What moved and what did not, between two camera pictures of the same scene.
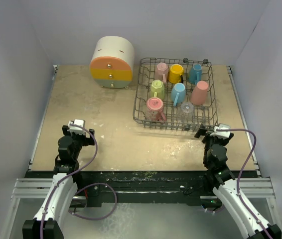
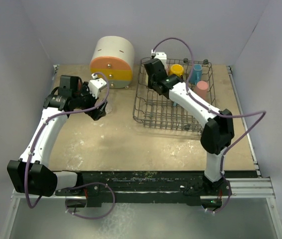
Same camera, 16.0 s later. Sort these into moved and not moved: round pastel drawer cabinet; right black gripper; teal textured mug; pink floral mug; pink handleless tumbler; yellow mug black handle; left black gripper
Moved: left black gripper; right black gripper; pink floral mug
Not moved: teal textured mug; yellow mug black handle; round pastel drawer cabinet; pink handleless tumbler
